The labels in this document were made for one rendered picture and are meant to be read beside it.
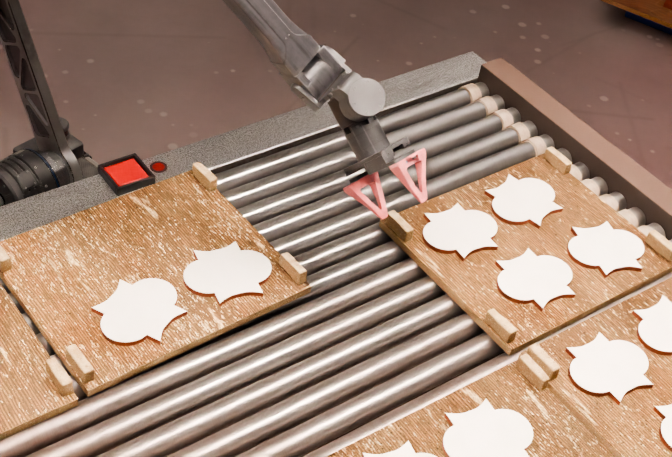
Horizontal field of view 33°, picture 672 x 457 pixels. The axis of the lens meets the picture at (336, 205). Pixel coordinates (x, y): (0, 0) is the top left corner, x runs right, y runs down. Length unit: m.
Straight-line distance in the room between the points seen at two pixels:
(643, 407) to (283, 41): 0.79
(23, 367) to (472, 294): 0.73
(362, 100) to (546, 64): 2.64
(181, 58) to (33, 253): 2.17
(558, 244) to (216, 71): 2.12
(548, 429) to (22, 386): 0.78
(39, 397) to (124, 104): 2.17
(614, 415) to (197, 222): 0.76
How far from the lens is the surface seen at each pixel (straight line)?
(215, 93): 3.85
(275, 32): 1.70
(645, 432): 1.82
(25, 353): 1.77
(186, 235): 1.94
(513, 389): 1.80
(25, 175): 2.88
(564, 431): 1.77
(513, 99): 2.39
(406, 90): 2.38
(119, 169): 2.08
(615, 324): 1.95
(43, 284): 1.87
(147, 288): 1.84
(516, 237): 2.05
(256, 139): 2.19
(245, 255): 1.90
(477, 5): 4.54
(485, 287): 1.94
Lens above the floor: 2.27
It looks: 41 degrees down
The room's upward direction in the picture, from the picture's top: 9 degrees clockwise
